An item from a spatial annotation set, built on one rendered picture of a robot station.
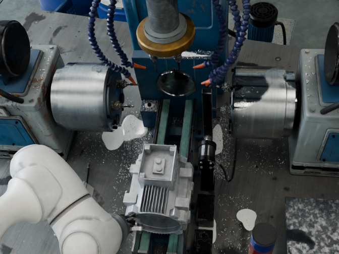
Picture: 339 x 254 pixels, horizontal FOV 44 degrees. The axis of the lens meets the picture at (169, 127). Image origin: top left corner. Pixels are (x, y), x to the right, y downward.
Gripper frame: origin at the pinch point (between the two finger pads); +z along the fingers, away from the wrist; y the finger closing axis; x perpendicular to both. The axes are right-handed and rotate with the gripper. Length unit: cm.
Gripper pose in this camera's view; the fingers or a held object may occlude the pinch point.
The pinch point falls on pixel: (129, 219)
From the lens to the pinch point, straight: 122.1
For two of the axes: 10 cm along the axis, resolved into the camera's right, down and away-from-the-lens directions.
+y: -9.9, -0.4, 1.4
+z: 1.4, 0.9, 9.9
